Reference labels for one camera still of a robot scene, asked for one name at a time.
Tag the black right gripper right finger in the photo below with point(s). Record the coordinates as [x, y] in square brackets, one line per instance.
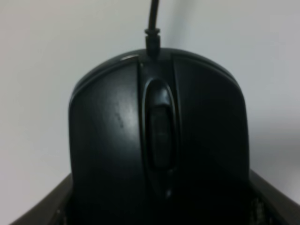
[268, 206]

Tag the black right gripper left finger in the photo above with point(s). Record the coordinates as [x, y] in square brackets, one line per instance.
[51, 209]

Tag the black computer mouse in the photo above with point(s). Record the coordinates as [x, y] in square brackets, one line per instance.
[160, 141]

